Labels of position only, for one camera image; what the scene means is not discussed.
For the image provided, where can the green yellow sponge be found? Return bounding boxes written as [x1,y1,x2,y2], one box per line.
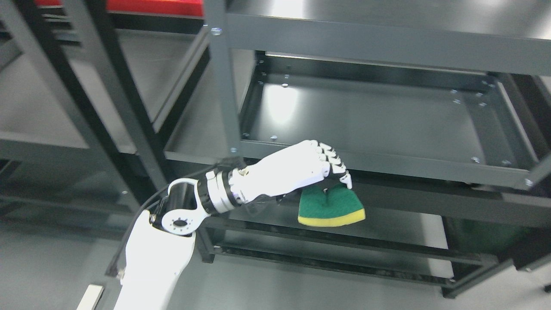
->
[297,184,366,228]

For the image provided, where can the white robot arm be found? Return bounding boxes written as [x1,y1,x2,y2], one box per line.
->
[105,157,245,310]

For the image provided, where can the red bin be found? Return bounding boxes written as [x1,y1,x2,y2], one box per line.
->
[34,0,205,19]

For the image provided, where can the dark metal shelf rack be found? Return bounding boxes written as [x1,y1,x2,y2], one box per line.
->
[165,0,551,298]

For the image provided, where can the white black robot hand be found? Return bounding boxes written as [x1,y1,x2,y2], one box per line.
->
[228,140,353,204]

